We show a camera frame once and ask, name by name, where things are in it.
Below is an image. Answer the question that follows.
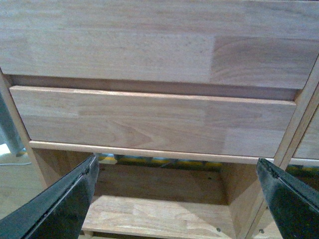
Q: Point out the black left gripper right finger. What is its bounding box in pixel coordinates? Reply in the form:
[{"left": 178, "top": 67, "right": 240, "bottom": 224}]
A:
[{"left": 257, "top": 158, "right": 319, "bottom": 239}]

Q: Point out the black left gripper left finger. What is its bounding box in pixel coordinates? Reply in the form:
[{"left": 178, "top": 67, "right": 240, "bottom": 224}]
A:
[{"left": 0, "top": 155, "right": 99, "bottom": 239}]

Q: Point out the left wooden shelf cabinet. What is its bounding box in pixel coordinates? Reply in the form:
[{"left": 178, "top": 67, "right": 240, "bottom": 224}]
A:
[{"left": 0, "top": 0, "right": 319, "bottom": 239}]

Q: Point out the lower left wooden drawer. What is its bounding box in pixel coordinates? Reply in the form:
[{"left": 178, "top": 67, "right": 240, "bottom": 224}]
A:
[{"left": 10, "top": 86, "right": 296, "bottom": 157}]

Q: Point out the wooden drawer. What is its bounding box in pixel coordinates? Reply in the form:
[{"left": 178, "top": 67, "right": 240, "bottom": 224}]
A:
[
  {"left": 10, "top": 86, "right": 296, "bottom": 157},
  {"left": 0, "top": 0, "right": 319, "bottom": 89}
]

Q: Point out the upper left wooden drawer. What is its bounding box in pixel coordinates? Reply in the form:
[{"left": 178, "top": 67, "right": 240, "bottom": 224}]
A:
[{"left": 0, "top": 0, "right": 319, "bottom": 89}]

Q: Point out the white cable on floor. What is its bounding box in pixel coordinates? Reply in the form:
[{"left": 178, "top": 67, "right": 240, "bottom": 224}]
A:
[{"left": 0, "top": 162, "right": 32, "bottom": 167}]

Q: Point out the grey metal post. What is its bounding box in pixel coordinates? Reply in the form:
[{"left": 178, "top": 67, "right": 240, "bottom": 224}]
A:
[{"left": 0, "top": 94, "right": 24, "bottom": 157}]

